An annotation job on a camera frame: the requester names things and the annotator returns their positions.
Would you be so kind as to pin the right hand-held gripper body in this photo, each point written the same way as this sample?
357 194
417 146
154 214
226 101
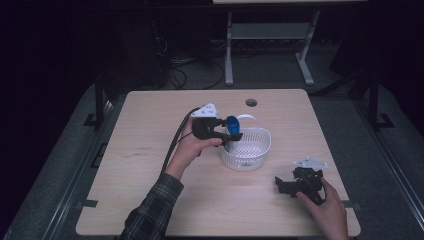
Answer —
308 181

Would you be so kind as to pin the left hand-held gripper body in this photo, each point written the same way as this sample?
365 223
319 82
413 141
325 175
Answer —
204 128

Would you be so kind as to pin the blue plastic cup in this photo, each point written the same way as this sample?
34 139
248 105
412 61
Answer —
233 125

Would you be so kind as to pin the white plastic basket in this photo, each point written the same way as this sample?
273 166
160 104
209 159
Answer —
246 162

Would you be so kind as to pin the person's left hand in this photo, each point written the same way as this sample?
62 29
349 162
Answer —
188 150

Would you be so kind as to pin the person's right hand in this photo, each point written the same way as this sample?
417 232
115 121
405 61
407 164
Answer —
328 213

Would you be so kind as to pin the black metal stand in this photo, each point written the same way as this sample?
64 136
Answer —
375 100
99 100

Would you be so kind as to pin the metal floor rail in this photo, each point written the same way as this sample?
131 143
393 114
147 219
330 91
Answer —
75 170
393 160

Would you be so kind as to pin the grey metal frame table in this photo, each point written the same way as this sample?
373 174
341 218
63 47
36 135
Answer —
270 30

